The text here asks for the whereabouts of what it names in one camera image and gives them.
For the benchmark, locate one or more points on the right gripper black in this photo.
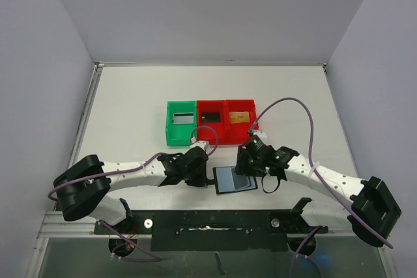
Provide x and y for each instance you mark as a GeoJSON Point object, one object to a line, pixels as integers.
{"type": "Point", "coordinates": [243, 164]}

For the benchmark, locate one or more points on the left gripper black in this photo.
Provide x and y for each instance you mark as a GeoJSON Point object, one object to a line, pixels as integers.
{"type": "Point", "coordinates": [201, 181]}

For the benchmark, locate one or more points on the black leather card holder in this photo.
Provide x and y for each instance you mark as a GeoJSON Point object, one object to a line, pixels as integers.
{"type": "Point", "coordinates": [226, 181]}

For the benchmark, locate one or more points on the red plastic bin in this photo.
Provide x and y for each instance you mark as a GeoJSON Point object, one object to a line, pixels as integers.
{"type": "Point", "coordinates": [238, 133]}
{"type": "Point", "coordinates": [219, 128]}

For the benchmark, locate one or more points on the green plastic bin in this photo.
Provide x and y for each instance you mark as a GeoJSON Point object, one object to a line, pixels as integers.
{"type": "Point", "coordinates": [179, 134]}

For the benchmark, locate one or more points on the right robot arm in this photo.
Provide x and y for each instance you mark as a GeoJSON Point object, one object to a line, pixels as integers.
{"type": "Point", "coordinates": [371, 208]}

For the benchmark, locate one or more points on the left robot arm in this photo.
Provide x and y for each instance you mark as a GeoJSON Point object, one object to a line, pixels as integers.
{"type": "Point", "coordinates": [151, 175]}

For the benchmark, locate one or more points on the gold credit card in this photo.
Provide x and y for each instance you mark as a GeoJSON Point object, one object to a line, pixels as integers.
{"type": "Point", "coordinates": [239, 117]}

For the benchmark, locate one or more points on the silver credit card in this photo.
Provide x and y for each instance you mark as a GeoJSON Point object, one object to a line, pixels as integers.
{"type": "Point", "coordinates": [183, 118]}

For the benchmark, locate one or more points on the black credit card in bin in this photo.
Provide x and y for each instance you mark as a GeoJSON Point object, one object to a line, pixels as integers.
{"type": "Point", "coordinates": [210, 117]}

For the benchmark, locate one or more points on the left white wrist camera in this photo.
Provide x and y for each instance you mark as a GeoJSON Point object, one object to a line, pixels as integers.
{"type": "Point", "coordinates": [204, 145]}

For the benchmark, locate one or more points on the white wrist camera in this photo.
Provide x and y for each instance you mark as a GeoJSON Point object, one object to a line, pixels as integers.
{"type": "Point", "coordinates": [204, 145]}
{"type": "Point", "coordinates": [261, 135]}

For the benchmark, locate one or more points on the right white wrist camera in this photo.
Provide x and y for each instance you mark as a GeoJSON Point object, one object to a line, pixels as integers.
{"type": "Point", "coordinates": [261, 135]}

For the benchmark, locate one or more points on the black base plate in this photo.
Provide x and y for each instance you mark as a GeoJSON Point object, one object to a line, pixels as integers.
{"type": "Point", "coordinates": [217, 230]}

